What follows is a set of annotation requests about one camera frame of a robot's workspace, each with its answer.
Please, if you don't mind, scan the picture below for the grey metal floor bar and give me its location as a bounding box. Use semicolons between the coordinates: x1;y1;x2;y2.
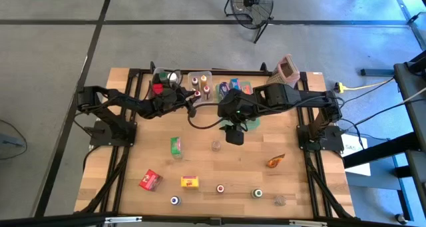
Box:
360;68;396;77

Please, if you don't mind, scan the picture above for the silver metal bracket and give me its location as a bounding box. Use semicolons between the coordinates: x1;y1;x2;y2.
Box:
288;219;327;226
105;216;143;224

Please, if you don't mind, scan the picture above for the red cereal box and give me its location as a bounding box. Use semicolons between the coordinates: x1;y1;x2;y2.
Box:
138;168;164;192

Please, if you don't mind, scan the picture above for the steel box grater pink handle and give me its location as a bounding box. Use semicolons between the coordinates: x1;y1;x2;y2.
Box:
266;53;301;88

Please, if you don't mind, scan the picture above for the white-lidded spice jar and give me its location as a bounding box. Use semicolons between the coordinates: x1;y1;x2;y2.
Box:
168;70;182;88

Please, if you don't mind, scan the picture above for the dark blue cereal box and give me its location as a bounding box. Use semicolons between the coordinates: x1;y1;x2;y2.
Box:
218;82;231;100

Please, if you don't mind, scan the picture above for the black floor fan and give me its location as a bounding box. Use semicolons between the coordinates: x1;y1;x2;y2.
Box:
224;0;275;44

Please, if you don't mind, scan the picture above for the yellow Corn Pops cereal box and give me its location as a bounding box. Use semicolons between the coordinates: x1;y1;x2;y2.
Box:
180;175;200;189

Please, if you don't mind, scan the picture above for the translucent white plastic bin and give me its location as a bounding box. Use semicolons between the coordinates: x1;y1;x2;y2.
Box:
187;71;214;105
152;66;184;105

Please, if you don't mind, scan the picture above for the dark side table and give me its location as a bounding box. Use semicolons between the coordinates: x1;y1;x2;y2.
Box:
342;50;426;221

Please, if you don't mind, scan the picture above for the orange black snack packet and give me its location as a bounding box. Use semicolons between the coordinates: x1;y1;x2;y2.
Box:
266;152;286;169

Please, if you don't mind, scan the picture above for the green Apple Jacks cereal box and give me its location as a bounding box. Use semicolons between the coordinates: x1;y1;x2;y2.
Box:
170;136;184;160

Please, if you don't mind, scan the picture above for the yellow extension cord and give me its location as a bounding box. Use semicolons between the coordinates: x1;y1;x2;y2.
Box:
334;76;397;94

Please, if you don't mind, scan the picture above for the white paper sheet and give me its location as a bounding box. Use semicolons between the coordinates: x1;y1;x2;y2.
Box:
341;133;371;177

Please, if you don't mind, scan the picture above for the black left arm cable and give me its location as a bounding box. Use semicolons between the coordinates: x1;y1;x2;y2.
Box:
166;69;184;90

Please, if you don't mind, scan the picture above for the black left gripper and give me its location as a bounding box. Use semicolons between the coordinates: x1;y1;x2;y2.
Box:
155;86;200;117

